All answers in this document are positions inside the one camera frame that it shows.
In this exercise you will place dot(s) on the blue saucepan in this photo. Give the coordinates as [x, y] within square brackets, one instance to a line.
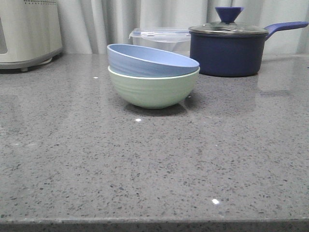
[233, 55]

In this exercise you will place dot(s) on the blue bowl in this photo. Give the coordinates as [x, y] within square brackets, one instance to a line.
[141, 61]

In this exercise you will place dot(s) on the white curtain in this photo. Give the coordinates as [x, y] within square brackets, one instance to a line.
[88, 26]

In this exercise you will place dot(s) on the green bowl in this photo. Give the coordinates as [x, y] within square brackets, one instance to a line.
[153, 92]

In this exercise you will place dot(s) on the glass pot lid blue knob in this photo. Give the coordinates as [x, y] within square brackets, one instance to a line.
[227, 25]

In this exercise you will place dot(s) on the cream toaster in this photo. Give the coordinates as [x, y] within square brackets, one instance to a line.
[29, 33]

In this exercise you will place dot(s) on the clear plastic food container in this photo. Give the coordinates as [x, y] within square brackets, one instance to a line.
[175, 40]

